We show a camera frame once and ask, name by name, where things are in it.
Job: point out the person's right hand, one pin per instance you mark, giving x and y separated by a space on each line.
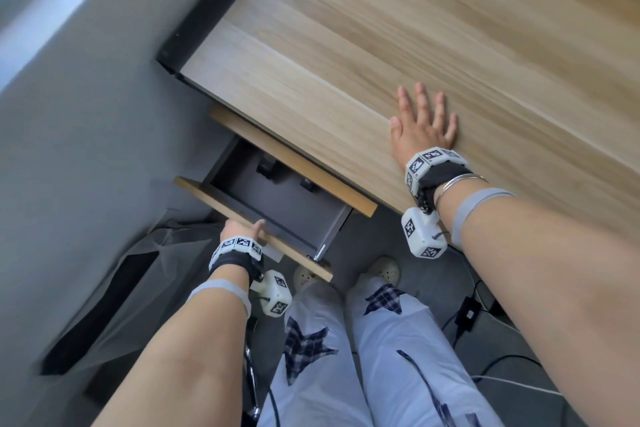
422 129

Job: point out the person's left hand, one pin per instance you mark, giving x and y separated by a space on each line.
238 230

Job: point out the person's right thumb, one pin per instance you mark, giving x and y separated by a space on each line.
395 126

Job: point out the person's right little finger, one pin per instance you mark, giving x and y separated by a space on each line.
451 125

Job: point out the person's right middle finger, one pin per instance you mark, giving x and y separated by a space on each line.
421 97

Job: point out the person's left thumb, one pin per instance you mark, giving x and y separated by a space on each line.
258 229

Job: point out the wooden-front grey drawer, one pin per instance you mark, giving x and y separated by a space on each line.
280 201

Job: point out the person's right forearm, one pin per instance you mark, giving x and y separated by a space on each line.
550 291

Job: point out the person's left forearm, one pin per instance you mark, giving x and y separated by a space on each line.
190 356

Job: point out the marker-patterned left wrist band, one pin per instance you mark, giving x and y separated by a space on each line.
235 254

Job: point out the marker-patterned wrist band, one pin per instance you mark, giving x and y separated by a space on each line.
235 254
435 166

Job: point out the marker-patterned right wrist band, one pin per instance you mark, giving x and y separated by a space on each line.
435 166

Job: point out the small black object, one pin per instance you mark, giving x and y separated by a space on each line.
265 167
306 186

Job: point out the white perforated left shoe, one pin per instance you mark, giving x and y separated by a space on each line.
302 275

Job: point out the white perforated shoe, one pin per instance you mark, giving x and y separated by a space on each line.
302 275
384 269

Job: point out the white perforated right shoe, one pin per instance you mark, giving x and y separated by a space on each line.
384 269

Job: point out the metal chair base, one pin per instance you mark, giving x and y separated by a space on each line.
251 371

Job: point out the dark grey bag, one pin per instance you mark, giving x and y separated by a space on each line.
115 301

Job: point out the black power adapter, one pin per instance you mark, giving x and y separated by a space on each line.
470 310

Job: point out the white trousers with plaid stars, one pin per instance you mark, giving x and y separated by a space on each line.
390 366

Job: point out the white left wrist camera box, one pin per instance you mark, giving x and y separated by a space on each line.
274 294

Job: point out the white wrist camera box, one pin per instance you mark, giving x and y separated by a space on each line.
422 234
274 294

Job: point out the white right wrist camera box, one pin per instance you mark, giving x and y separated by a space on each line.
422 234

